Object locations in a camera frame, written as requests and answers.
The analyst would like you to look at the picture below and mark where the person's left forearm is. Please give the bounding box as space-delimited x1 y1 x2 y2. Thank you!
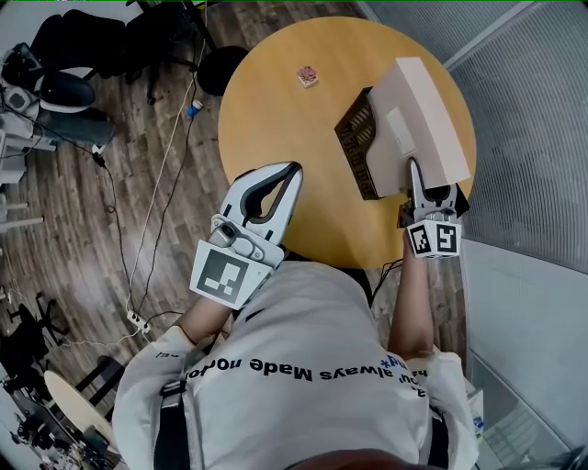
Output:
178 293 238 345

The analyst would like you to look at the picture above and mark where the cluttered work desk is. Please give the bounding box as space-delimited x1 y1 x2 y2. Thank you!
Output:
0 380 120 470

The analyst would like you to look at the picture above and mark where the round beige side table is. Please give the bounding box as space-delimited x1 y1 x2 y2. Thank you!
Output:
43 370 116 453

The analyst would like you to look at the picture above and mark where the white power strip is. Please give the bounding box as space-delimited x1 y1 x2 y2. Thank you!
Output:
125 309 152 335

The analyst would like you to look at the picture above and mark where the black office chair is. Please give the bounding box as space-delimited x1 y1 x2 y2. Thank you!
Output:
123 13 198 106

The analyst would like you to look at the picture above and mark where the black swivel chair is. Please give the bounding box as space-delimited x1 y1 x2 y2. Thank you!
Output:
0 293 70 382

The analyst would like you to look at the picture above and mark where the black mesh file holder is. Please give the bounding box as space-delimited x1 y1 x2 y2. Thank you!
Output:
334 86 382 202

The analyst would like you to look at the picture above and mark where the black white machine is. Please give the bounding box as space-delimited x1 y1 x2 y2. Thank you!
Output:
0 41 116 148

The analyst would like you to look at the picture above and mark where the black standing fan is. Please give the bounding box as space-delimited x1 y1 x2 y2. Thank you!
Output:
126 0 249 97

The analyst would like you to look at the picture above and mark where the beige cardboard box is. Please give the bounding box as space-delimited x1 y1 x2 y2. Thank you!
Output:
366 56 472 197

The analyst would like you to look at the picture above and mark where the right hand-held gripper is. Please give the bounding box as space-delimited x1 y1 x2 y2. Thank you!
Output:
397 156 463 260

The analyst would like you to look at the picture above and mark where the person's white printed shirt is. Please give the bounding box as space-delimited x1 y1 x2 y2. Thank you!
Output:
111 260 481 470

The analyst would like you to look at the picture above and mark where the white cable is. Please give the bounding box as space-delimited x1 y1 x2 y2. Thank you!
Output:
59 40 208 350

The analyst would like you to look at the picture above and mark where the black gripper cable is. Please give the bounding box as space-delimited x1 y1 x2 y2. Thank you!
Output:
370 257 405 304

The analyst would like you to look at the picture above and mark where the black shoulder strap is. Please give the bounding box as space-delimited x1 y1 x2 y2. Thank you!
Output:
153 378 192 470
429 412 451 470

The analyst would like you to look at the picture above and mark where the person's right forearm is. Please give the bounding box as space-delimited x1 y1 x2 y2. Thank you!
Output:
388 229 435 357

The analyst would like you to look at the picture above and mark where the white desk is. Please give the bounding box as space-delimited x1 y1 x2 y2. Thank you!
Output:
0 114 59 233

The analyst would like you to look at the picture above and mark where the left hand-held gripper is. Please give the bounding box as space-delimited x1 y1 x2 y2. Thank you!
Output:
188 161 305 311

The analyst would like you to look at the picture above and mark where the black jacket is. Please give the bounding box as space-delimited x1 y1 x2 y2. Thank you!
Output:
29 9 128 79

